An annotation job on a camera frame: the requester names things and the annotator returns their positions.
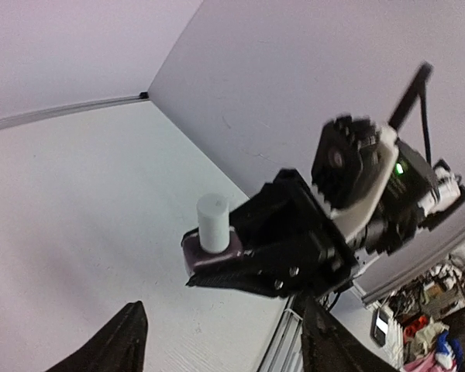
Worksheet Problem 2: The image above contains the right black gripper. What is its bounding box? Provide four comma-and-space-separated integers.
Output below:
186, 169, 357, 298

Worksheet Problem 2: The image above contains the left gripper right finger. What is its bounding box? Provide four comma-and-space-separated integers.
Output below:
301, 295, 395, 372

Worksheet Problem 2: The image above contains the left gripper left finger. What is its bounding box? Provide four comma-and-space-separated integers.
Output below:
49, 301, 148, 372

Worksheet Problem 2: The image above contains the nail polish bottle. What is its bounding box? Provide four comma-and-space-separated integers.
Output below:
181, 227, 243, 277

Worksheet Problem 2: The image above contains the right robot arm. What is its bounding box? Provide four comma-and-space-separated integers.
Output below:
181, 142, 465, 298

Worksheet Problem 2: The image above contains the colourful clothes pile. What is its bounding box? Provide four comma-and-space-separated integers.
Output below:
370, 245, 465, 371

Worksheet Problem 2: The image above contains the aluminium front rail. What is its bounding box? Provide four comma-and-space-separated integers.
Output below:
257, 296, 303, 372

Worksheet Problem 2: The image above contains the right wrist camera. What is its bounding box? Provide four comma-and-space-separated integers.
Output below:
311, 115, 399, 242

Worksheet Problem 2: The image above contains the right black camera cable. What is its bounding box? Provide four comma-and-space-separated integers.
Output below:
387, 61, 435, 164

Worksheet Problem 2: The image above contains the rear table edge rail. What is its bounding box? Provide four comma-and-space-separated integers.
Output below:
0, 91, 150, 131

